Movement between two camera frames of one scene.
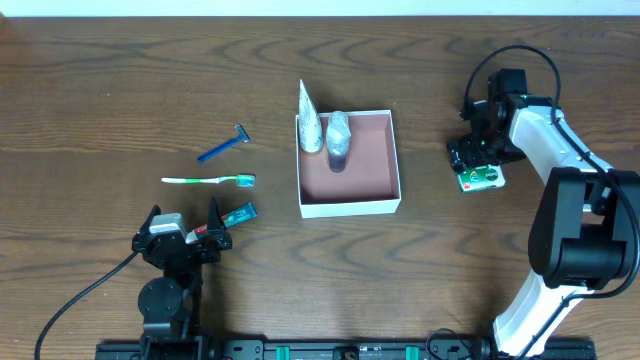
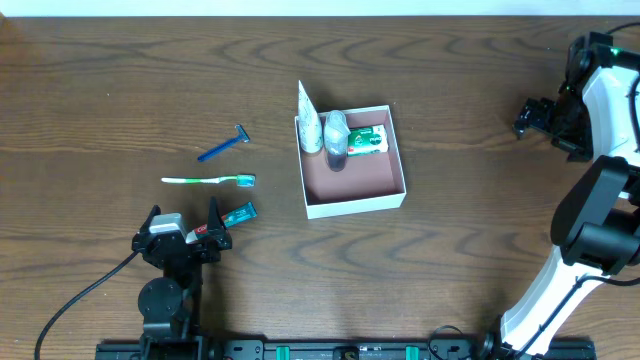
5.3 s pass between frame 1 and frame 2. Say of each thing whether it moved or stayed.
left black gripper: stayed
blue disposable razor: stayed
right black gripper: moved
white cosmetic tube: stayed
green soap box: moved
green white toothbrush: stayed
